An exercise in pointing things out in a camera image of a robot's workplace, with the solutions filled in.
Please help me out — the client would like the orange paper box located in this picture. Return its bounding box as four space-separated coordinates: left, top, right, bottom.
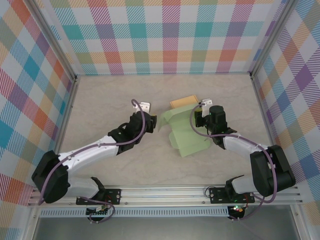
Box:
169 94 201 110

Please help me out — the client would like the green paper box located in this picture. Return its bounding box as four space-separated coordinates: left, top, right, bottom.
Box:
157 103 213 159

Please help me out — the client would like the small circuit board with light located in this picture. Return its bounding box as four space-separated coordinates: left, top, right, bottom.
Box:
228 204 246 215

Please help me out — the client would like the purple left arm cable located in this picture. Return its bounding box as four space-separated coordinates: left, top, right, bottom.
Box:
37 99 147 225

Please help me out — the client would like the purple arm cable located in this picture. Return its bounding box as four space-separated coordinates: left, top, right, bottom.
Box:
37 99 147 225
190 101 278 222

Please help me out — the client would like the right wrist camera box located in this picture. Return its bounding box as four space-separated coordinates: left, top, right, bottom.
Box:
199 98 213 118

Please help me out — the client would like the aluminium side rail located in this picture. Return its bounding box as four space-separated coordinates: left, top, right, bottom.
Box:
250 74 288 185
44 79 80 187

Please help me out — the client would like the aluminium mounting rail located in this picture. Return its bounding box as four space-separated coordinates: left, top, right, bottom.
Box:
27 184 304 207

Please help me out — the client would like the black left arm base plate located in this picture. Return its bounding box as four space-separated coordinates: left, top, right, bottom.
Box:
76 188 122 206

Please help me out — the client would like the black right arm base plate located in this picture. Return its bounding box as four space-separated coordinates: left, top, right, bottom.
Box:
209 186 256 205

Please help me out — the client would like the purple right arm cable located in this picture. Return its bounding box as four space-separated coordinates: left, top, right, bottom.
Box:
190 101 278 222

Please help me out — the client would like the slotted white cable duct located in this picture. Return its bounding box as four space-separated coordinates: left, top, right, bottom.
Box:
39 206 230 218

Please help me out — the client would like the aluminium frame post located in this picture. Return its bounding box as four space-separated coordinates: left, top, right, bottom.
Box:
249 0 298 78
27 0 78 83

